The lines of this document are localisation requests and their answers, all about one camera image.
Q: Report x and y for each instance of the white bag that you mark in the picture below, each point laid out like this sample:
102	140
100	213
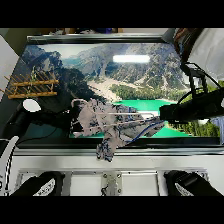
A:
213	50

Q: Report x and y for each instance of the wooden rack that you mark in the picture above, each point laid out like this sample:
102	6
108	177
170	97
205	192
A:
31	83

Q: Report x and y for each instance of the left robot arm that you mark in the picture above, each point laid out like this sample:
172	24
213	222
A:
23	118

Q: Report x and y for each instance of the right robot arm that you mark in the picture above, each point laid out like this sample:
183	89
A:
206	105

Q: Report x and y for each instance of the white blue-printed shirt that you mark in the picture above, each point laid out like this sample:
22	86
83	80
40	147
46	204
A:
116	133

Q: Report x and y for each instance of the pale blue garment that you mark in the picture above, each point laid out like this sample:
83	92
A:
218	128

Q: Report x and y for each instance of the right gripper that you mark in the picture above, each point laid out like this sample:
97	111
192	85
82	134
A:
171	114

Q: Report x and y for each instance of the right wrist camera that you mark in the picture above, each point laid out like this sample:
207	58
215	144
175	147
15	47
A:
195	71

